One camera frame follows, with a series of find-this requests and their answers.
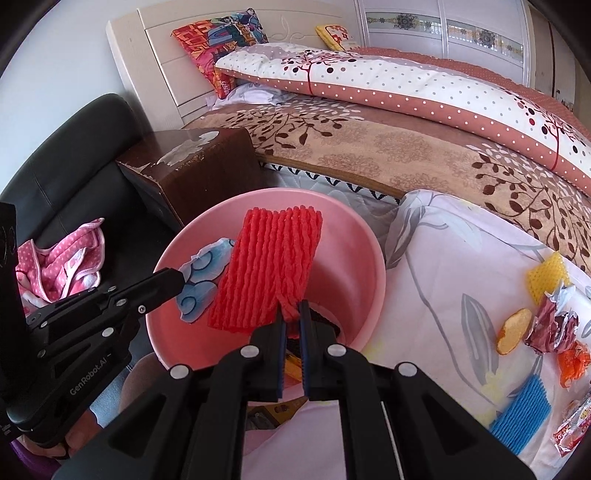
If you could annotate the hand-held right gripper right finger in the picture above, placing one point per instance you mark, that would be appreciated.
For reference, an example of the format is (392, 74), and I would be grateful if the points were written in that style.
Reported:
(302, 350)

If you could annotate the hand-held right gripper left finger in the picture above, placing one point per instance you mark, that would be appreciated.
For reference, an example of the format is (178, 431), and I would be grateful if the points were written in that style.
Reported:
(280, 350)

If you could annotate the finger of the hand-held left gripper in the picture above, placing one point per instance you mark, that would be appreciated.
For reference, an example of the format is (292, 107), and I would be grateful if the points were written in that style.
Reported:
(92, 334)
(152, 286)

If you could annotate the blue cloud print wrapper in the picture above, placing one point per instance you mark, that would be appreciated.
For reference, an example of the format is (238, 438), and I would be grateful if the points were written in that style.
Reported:
(203, 286)

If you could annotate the red foam net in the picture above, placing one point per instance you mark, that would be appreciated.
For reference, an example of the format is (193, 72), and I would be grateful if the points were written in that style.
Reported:
(268, 267)

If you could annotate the pink plastic basin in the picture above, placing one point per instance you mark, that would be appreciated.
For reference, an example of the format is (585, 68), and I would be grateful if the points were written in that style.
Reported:
(351, 277)

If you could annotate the blue foam net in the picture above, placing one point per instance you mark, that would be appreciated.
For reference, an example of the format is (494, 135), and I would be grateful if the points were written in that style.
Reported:
(521, 415)

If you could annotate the maroon wrapper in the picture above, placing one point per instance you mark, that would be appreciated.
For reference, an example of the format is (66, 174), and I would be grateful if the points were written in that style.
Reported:
(549, 327)

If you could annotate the orange plastic bag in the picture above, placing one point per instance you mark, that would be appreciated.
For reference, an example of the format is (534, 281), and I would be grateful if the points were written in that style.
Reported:
(575, 362)

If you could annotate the person's left hand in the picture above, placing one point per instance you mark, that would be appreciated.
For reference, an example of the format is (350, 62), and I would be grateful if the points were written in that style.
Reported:
(81, 431)

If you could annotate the pink polka dot cloth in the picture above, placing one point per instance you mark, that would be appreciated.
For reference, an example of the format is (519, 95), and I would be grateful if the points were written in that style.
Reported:
(60, 258)

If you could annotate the brown wooden nightstand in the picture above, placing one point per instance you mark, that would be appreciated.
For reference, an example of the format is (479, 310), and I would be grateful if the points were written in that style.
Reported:
(203, 180)

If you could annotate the black leather sofa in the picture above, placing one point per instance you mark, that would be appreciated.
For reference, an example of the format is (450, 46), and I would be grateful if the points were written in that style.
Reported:
(78, 152)

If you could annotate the white crumpled cloth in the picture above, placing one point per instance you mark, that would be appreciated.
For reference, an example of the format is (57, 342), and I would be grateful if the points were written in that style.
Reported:
(258, 94)

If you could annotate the brown leaf print blanket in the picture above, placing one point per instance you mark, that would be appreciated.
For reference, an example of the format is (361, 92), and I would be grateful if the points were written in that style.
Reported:
(369, 138)

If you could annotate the cream wooden headboard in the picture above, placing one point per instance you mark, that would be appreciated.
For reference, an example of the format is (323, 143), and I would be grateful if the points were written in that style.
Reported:
(152, 60)

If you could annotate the colourful patterned pillow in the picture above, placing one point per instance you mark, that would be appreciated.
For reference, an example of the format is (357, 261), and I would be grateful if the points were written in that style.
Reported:
(212, 41)

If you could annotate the yellow foam net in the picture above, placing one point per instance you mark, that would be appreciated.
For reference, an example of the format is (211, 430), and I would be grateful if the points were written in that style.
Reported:
(547, 277)

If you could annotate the red white snack wrapper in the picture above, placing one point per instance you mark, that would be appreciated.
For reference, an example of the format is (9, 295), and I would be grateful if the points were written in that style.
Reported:
(572, 429)

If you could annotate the polka dot tree quilt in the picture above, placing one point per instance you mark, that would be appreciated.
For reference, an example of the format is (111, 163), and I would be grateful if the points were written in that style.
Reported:
(415, 78)

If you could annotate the yellow patterned pillow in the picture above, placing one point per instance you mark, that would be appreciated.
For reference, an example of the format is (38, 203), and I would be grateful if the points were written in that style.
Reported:
(334, 37)

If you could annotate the white wardrobe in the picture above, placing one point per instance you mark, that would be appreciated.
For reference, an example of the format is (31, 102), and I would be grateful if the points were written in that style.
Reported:
(461, 41)

